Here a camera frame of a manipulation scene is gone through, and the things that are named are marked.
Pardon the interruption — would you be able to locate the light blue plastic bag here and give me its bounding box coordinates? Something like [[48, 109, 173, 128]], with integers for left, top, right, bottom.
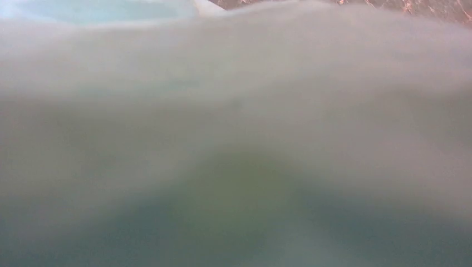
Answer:
[[1, 1, 471, 266]]

